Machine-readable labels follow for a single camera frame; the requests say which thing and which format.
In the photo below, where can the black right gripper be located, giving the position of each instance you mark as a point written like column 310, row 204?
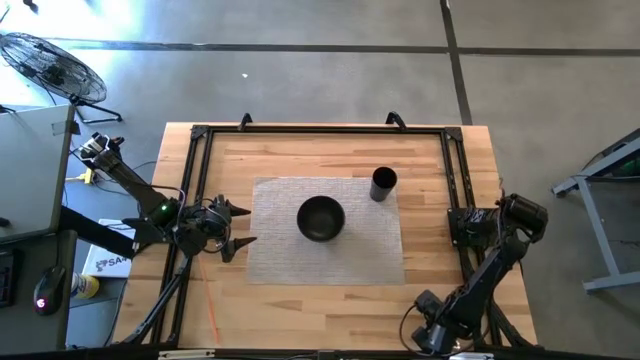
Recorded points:
column 447, row 317

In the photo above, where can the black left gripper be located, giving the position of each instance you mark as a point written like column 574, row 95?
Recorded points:
column 202, row 232

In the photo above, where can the black round bowl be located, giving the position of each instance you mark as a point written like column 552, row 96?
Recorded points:
column 320, row 220

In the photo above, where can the black cylindrical cup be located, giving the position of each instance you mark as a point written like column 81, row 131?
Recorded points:
column 382, row 192

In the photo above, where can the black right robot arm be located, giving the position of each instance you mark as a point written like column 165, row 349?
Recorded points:
column 480, row 285

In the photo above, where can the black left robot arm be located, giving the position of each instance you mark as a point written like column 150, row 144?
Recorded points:
column 125, row 177

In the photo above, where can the grey woven placemat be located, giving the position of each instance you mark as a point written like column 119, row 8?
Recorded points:
column 370, row 250

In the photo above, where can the white printed cardboard box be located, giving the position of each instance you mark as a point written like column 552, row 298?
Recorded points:
column 107, row 264

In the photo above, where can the black diagonal beam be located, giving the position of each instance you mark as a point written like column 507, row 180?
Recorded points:
column 95, row 235

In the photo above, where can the yellow power adapter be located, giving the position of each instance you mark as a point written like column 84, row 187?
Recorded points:
column 88, row 176

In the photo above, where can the yellow white canister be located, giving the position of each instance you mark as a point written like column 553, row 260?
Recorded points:
column 86, row 286

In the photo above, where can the black computer mouse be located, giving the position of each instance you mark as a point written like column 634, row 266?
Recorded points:
column 49, row 292

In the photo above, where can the light grey desk top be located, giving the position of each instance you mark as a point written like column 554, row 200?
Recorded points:
column 30, row 170

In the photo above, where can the dark grey desk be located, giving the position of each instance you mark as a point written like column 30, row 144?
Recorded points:
column 25, row 330

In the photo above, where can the black keyboard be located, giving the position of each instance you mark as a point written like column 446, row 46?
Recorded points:
column 7, row 280

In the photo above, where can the black floor fan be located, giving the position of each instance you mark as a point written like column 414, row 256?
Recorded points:
column 55, row 72

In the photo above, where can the white bracket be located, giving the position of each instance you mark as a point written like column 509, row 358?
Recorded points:
column 185, row 355
column 470, row 356

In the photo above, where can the black aluminium table frame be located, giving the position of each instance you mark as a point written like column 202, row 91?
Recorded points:
column 325, row 130

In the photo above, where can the grey metal table frame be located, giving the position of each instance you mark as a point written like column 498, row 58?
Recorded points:
column 595, row 235

